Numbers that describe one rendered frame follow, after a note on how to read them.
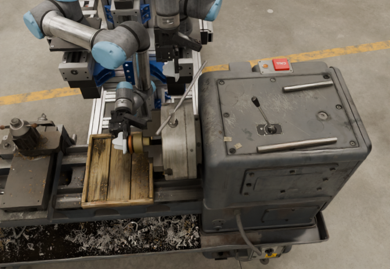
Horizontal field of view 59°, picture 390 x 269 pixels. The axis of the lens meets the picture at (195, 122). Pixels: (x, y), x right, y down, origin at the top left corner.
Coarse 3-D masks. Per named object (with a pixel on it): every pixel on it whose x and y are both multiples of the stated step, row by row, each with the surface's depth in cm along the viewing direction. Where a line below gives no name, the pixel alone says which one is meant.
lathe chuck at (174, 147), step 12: (168, 108) 134; (180, 108) 134; (180, 120) 130; (168, 132) 128; (180, 132) 128; (168, 144) 127; (180, 144) 128; (168, 156) 128; (180, 156) 128; (180, 168) 131
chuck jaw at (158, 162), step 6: (144, 150) 137; (150, 150) 137; (156, 150) 137; (144, 156) 139; (150, 156) 135; (156, 156) 135; (150, 162) 137; (156, 162) 133; (162, 162) 133; (156, 168) 133; (162, 168) 134; (168, 168) 131; (168, 174) 134
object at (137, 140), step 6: (132, 138) 140; (138, 138) 139; (144, 138) 140; (150, 138) 145; (132, 144) 139; (138, 144) 138; (144, 144) 140; (150, 144) 145; (132, 150) 140; (138, 150) 139
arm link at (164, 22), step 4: (160, 16) 112; (172, 16) 112; (176, 16) 113; (160, 20) 113; (164, 20) 113; (168, 20) 112; (172, 20) 113; (176, 20) 114; (160, 24) 114; (164, 24) 113; (168, 24) 113; (172, 24) 113; (176, 24) 114; (164, 28) 115; (168, 28) 115; (172, 28) 115
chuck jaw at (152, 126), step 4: (152, 112) 137; (156, 112) 137; (160, 112) 137; (152, 116) 138; (156, 116) 138; (160, 116) 138; (148, 120) 141; (152, 120) 138; (156, 120) 138; (160, 120) 138; (148, 124) 139; (152, 124) 139; (156, 124) 139; (160, 124) 139; (144, 128) 140; (148, 128) 139; (152, 128) 139; (156, 128) 139; (144, 132) 139; (148, 132) 140; (152, 132) 140; (160, 132) 140; (144, 136) 140; (148, 136) 140; (152, 136) 140
